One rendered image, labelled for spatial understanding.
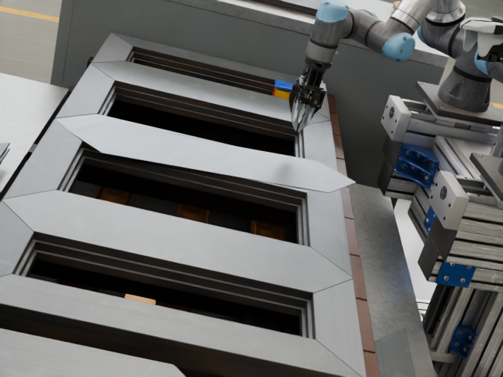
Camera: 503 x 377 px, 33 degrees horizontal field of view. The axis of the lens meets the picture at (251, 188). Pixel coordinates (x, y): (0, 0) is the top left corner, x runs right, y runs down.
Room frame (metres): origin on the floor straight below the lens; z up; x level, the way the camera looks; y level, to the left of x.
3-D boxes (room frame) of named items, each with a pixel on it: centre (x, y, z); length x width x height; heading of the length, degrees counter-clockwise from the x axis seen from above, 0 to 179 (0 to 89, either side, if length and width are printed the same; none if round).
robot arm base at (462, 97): (2.41, -0.53, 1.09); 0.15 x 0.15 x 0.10
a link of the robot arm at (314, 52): (2.13, -0.08, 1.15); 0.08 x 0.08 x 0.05
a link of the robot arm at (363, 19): (2.19, -0.16, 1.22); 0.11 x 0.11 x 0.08; 46
